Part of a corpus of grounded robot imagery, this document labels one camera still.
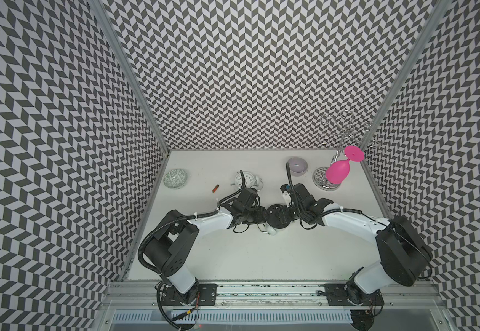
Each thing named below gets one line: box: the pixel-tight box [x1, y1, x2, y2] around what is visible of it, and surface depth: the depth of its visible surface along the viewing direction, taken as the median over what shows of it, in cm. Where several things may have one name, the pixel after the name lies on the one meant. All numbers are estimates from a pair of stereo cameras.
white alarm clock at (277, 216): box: [266, 204, 292, 236], surface depth 88 cm
